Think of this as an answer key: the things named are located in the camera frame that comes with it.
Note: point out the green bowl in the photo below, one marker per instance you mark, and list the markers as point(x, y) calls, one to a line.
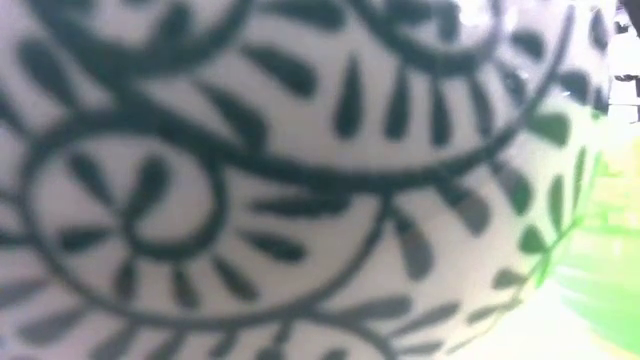
point(610, 300)

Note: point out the red leaf pattern bowl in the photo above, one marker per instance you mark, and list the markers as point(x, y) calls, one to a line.
point(300, 150)

